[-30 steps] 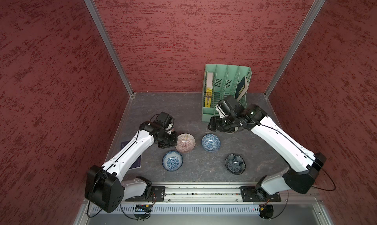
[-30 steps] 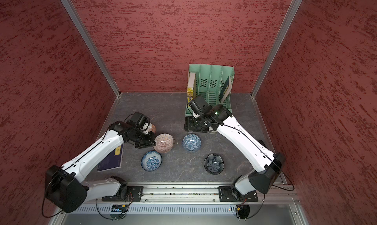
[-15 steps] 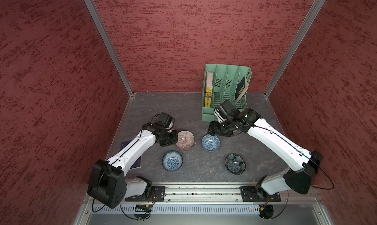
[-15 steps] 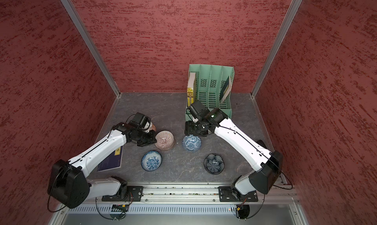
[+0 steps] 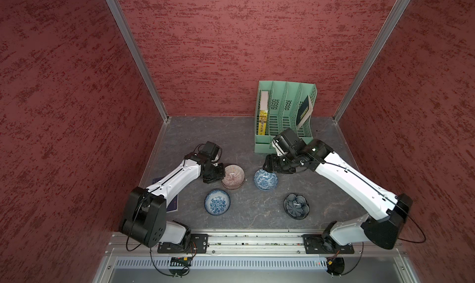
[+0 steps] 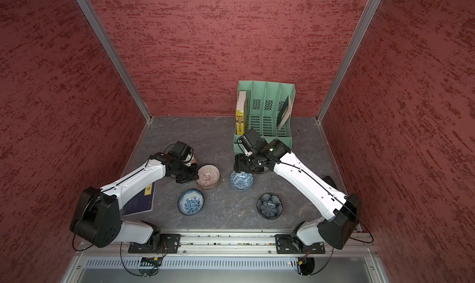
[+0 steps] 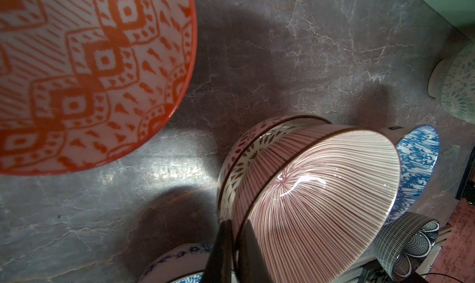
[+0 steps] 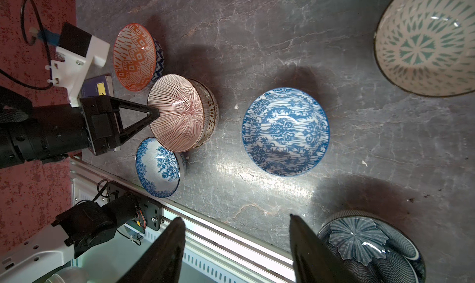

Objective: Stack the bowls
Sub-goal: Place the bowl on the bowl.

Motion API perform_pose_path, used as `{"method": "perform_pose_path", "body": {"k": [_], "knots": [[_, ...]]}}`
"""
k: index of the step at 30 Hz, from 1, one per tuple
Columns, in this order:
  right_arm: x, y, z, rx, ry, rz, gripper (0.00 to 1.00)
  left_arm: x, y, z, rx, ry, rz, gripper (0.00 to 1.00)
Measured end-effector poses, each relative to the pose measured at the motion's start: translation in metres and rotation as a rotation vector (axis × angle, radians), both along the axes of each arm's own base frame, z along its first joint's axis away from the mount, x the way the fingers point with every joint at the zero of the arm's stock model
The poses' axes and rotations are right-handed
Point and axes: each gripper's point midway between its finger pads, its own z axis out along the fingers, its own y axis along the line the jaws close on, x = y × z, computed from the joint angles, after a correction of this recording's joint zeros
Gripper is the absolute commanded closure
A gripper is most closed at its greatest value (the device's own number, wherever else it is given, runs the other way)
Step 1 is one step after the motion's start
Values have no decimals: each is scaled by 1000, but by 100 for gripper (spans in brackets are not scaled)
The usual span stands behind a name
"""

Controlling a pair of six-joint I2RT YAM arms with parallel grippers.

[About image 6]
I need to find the pink striped bowl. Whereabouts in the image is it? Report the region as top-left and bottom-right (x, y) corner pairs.
(198, 165), (220, 179)

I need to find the dark petal pattern bowl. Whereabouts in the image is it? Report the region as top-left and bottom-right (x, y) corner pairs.
(257, 194), (283, 220)

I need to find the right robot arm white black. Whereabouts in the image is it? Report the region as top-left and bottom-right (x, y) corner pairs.
(235, 137), (362, 250)

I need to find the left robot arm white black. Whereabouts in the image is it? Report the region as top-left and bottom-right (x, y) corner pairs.
(70, 152), (198, 253)

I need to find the blue damask bowl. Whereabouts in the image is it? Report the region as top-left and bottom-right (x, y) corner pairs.
(230, 171), (254, 191)

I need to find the blue floral bowl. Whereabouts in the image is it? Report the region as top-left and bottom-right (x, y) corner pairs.
(178, 189), (205, 216)

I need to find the purple book yellow label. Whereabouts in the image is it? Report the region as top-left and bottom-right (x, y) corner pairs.
(122, 183), (155, 216)

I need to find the yellow white book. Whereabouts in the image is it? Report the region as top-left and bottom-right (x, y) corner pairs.
(235, 91), (247, 135)

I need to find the green plastic file organizer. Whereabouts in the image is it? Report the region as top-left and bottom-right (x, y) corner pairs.
(237, 80), (296, 148)

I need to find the dark green book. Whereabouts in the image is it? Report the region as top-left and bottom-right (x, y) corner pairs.
(277, 95), (293, 130)

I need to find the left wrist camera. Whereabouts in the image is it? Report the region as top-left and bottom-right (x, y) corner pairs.
(167, 141), (194, 163)

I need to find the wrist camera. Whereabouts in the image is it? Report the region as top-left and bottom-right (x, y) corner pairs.
(237, 129), (268, 156)
(167, 141), (194, 163)

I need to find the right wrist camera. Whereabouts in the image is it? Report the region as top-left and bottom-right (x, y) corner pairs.
(237, 129), (268, 156)

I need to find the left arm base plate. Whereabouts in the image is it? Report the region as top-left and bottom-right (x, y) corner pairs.
(127, 234), (181, 254)

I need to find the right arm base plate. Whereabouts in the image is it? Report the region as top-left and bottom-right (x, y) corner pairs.
(275, 234), (326, 255)

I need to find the aluminium rail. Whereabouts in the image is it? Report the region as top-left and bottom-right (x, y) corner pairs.
(75, 229), (380, 258)

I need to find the left corner aluminium post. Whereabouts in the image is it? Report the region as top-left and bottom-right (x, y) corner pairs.
(76, 0), (153, 124)

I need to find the corner aluminium post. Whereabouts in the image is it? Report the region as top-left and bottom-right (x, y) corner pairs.
(316, 0), (382, 124)
(76, 0), (153, 124)

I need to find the right corner aluminium post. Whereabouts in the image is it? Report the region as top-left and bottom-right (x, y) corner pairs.
(316, 0), (382, 124)

